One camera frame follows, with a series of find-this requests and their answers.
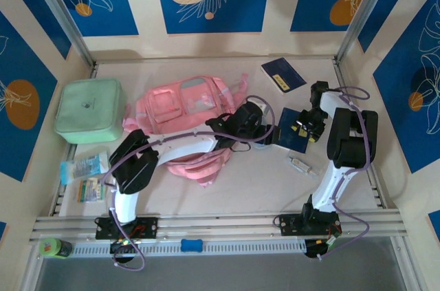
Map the pink backpack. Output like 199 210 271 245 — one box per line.
122 72 249 188

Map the green orange marker pack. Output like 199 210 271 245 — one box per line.
77 177 106 204

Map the grey slotted cable duct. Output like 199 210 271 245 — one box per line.
70 239 307 257

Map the mint green storage case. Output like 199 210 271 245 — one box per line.
54 77 127 144

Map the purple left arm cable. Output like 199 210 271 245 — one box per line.
102 96 276 271

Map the blue bone-shaped clip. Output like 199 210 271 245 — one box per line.
180 238 204 254

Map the aluminium frame post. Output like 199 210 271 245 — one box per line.
335 0 402 65
25 0 96 67

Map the aluminium cross rail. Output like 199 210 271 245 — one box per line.
29 210 410 242

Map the dark blue book yellow label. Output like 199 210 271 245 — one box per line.
260 57 307 96

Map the green tape roll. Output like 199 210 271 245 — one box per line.
38 237 73 259

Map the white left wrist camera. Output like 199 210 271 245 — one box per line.
247 99 268 114

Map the plain dark blue book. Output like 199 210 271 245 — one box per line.
274 107 312 154

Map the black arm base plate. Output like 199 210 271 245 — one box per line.
278 213 342 237
95 217 160 240

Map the blue white tissue packet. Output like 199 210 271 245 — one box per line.
60 152 111 185

